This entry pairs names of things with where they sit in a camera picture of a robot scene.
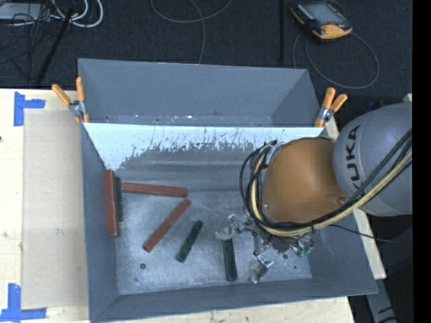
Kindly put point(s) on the pale wood flat board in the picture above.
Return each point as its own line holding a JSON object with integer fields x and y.
{"x": 54, "y": 197}

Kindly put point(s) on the red-brown flat block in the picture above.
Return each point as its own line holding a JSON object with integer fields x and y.
{"x": 166, "y": 225}
{"x": 110, "y": 204}
{"x": 155, "y": 189}

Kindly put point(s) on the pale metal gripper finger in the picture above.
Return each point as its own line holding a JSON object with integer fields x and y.
{"x": 232, "y": 228}
{"x": 261, "y": 266}

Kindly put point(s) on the grey metal bin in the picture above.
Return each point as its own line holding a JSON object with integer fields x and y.
{"x": 188, "y": 93}

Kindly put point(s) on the dark green flat block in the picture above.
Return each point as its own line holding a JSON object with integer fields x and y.
{"x": 189, "y": 241}
{"x": 118, "y": 200}
{"x": 230, "y": 261}

